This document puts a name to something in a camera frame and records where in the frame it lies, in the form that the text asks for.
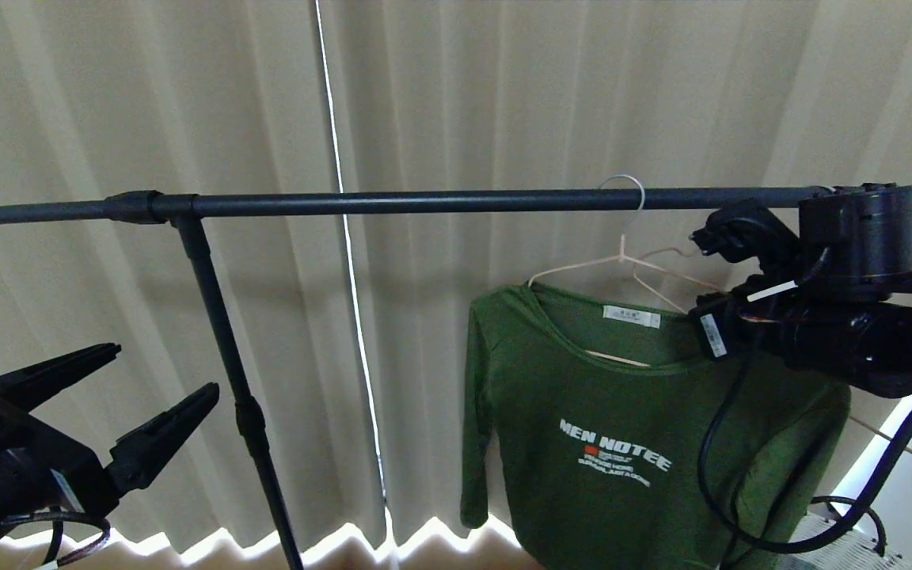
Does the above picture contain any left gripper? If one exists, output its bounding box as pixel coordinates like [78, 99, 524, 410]
[0, 343, 221, 541]

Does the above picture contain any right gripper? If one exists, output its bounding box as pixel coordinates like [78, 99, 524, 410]
[690, 293, 802, 363]

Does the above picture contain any pink clothes hanger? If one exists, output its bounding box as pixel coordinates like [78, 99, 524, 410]
[632, 247, 912, 469]
[527, 174, 734, 367]

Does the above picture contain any green long-sleeved shirt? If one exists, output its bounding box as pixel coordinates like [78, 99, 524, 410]
[460, 283, 853, 570]

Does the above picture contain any white laundry basket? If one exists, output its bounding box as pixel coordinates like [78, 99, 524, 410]
[773, 496, 912, 570]

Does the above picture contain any black clothes rack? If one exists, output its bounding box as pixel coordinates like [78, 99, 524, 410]
[0, 186, 912, 570]

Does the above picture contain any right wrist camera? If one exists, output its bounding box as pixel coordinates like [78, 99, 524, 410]
[690, 198, 802, 278]

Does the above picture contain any black cable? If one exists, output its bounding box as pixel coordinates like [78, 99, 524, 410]
[696, 340, 912, 555]

